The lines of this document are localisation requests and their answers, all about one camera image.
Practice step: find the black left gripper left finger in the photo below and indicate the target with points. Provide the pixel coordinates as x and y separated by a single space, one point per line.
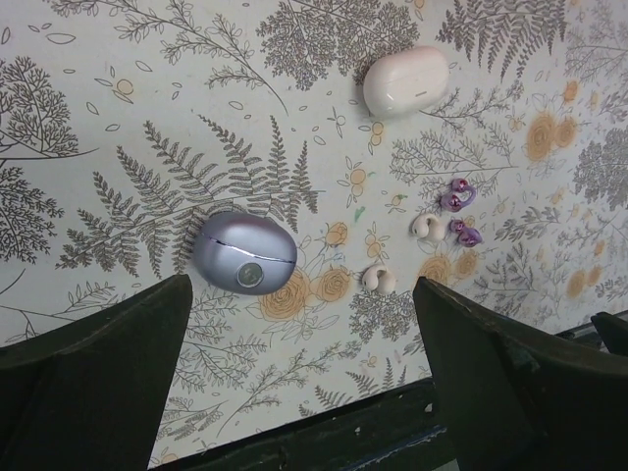
90 395

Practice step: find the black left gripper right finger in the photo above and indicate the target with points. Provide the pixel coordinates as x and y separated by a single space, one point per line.
516 398

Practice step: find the purple earbud charging case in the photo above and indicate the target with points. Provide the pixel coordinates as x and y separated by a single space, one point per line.
244 254

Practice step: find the white earbud charging case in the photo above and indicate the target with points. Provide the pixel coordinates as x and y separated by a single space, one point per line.
406 82

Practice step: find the white earbud lower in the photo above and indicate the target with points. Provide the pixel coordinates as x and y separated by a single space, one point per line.
379 278

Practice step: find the white earbud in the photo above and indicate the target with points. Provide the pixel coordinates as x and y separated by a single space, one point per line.
428 226
379 278

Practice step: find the white earbud upper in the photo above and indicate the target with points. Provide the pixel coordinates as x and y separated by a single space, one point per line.
428 226

